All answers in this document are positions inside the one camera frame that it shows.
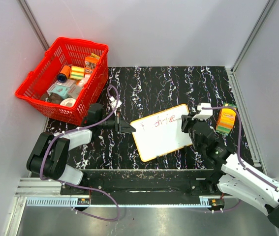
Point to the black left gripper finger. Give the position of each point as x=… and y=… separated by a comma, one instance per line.
x=127, y=128
x=124, y=124

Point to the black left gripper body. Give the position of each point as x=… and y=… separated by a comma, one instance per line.
x=117, y=117

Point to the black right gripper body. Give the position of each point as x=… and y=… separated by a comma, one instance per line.
x=191, y=128

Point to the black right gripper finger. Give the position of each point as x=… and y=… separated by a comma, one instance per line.
x=189, y=116
x=185, y=123

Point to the yellow framed whiteboard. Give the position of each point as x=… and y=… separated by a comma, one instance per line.
x=158, y=134

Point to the orange sponge pack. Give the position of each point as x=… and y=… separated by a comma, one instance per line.
x=226, y=121

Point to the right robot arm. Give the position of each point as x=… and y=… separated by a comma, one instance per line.
x=232, y=175

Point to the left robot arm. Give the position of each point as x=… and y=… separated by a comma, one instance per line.
x=49, y=155

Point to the white tape roll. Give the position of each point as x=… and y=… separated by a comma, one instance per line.
x=69, y=102

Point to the pink white small box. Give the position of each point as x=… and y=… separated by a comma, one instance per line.
x=81, y=83

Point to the brown cardboard box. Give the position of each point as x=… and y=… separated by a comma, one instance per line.
x=74, y=91

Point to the yellow green sponge stack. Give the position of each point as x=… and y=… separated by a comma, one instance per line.
x=77, y=73

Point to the orange snack packet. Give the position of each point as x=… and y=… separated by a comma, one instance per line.
x=91, y=63

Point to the teal white box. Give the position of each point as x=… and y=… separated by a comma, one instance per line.
x=60, y=90

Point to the orange blue cylinder can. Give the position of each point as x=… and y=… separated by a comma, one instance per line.
x=64, y=74

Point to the red plastic basket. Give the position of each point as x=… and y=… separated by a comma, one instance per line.
x=65, y=51

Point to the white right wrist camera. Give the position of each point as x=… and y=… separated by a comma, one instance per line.
x=203, y=111

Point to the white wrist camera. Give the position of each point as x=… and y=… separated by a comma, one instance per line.
x=203, y=111
x=114, y=103

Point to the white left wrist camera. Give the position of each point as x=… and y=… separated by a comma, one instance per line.
x=114, y=103

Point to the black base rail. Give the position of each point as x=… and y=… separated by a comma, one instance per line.
x=183, y=182

